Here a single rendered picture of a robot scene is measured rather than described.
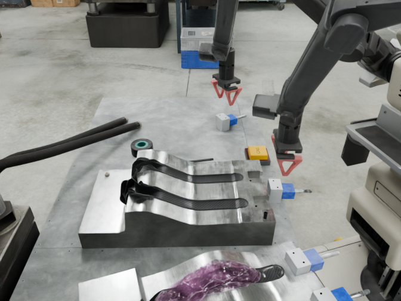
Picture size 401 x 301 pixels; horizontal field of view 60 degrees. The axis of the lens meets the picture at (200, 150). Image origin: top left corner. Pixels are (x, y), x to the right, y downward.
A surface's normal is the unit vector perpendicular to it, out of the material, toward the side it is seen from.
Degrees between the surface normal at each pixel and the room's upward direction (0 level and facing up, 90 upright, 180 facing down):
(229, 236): 90
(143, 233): 90
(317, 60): 130
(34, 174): 0
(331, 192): 0
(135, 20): 90
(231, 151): 0
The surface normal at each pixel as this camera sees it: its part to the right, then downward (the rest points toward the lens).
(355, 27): -0.29, 0.93
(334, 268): 0.00, -0.82
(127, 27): -0.03, 0.57
